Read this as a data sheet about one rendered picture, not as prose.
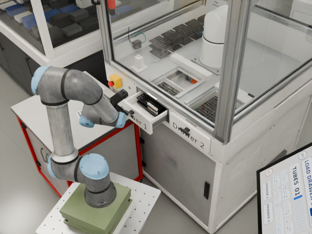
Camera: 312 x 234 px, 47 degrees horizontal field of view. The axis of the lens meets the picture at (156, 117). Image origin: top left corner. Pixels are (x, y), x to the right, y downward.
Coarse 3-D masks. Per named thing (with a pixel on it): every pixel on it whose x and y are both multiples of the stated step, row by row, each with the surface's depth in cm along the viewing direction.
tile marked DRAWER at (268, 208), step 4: (264, 204) 147; (268, 204) 145; (272, 204) 144; (264, 208) 146; (268, 208) 144; (272, 208) 142; (264, 212) 144; (268, 212) 143; (272, 212) 141; (264, 216) 143; (268, 216) 141; (272, 216) 140; (264, 220) 142; (268, 220) 140; (272, 220) 139; (264, 224) 141
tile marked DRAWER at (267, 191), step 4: (268, 180) 153; (264, 184) 154; (268, 184) 152; (264, 188) 152; (268, 188) 150; (264, 192) 151; (268, 192) 149; (264, 196) 150; (268, 196) 148; (264, 200) 148
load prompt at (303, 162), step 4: (304, 160) 143; (308, 160) 141; (304, 164) 142; (308, 164) 140; (304, 168) 141; (308, 168) 139; (304, 172) 140; (308, 172) 138; (304, 176) 138; (308, 176) 137; (304, 180) 137; (308, 180) 136; (304, 184) 136; (308, 184) 134; (308, 188) 133; (308, 192) 132; (308, 196) 131; (308, 200) 130; (308, 204) 129; (308, 208) 128; (308, 212) 127
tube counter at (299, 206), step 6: (300, 186) 137; (294, 192) 138; (300, 192) 135; (294, 198) 136; (300, 198) 134; (294, 204) 134; (300, 204) 132; (294, 210) 133; (300, 210) 130; (300, 216) 129; (300, 222) 127; (306, 222) 125; (300, 228) 126; (306, 228) 124
